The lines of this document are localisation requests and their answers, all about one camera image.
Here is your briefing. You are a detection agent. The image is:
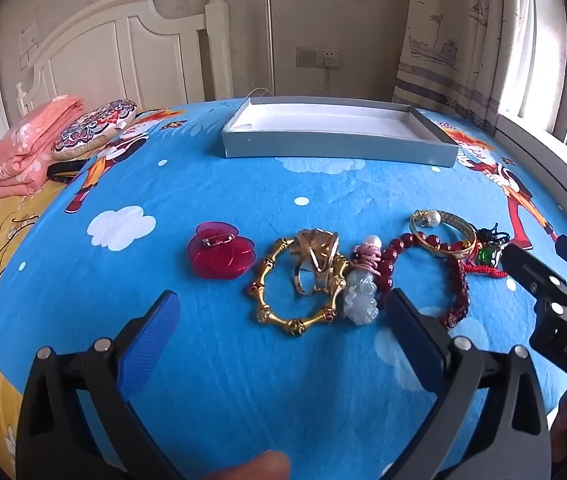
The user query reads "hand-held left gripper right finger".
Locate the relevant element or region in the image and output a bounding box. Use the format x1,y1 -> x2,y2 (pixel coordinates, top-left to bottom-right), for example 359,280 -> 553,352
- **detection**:
383,287 -> 551,480

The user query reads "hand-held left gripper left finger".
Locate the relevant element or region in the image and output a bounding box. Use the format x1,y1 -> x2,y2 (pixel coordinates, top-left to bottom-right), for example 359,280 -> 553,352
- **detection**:
15,289 -> 184,480

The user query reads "green pendant red cord necklace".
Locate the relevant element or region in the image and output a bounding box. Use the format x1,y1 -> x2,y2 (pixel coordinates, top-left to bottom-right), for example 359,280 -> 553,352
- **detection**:
463,225 -> 511,281

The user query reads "jade pendant with pink cord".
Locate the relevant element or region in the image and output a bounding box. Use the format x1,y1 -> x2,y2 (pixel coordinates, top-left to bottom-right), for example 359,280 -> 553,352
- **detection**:
343,235 -> 384,331

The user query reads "gold mesh bangle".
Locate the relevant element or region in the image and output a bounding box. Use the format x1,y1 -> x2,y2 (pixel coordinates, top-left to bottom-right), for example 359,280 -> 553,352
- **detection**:
410,210 -> 479,261

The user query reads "dark red bead bracelet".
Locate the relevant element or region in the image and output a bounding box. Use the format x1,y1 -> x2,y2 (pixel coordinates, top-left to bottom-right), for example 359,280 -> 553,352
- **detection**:
378,232 -> 471,331

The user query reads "gold bamboo-shaped bangle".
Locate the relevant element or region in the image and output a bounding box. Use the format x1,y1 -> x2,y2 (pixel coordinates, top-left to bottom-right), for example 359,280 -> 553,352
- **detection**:
248,236 -> 351,338

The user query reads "red flower brooch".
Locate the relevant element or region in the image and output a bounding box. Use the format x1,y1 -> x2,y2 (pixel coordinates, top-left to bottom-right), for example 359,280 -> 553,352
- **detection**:
188,221 -> 256,280

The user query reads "gold flower ring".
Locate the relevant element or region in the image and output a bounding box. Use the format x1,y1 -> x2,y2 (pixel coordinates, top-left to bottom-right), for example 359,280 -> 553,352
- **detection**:
291,228 -> 349,297

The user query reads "grey shallow cardboard box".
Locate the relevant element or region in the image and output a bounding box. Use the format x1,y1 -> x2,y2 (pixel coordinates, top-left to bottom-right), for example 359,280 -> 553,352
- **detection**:
222,97 -> 459,167

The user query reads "person's left hand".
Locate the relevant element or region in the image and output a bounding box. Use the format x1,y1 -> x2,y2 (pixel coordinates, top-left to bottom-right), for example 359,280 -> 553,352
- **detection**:
236,451 -> 291,480

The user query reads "grey window ledge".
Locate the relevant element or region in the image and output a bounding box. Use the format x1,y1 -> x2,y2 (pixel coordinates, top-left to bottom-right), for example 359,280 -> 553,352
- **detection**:
483,120 -> 567,266

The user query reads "blue cartoon printed blanket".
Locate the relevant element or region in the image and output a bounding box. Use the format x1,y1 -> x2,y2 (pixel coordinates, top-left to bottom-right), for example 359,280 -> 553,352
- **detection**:
0,97 -> 567,480

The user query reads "patterned round pillow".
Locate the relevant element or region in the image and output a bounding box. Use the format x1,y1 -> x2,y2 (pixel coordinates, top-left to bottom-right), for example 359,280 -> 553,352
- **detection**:
52,100 -> 138,153

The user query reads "pink folded quilt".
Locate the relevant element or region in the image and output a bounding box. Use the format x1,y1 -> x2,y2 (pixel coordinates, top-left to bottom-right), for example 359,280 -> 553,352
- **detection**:
0,94 -> 87,202

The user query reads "ship print curtain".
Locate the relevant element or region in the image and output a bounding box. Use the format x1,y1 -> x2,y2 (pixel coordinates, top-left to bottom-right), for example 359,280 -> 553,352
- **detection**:
392,0 -> 537,133

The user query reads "white wooden headboard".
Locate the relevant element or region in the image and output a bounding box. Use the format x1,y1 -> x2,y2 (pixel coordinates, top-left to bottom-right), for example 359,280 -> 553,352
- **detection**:
16,0 -> 234,116

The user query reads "metal pole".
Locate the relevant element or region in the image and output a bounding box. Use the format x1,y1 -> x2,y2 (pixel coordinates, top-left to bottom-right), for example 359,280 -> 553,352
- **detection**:
264,0 -> 277,97

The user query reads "white plug with cable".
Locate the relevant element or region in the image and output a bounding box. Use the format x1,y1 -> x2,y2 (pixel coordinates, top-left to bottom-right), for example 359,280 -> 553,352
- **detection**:
308,57 -> 338,97

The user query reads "wall socket panel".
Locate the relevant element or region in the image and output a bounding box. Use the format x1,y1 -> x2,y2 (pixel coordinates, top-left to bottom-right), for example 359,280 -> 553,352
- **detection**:
296,46 -> 341,70

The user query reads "paper note on wall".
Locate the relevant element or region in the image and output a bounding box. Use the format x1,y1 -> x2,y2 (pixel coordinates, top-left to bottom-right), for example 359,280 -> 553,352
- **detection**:
18,22 -> 39,68

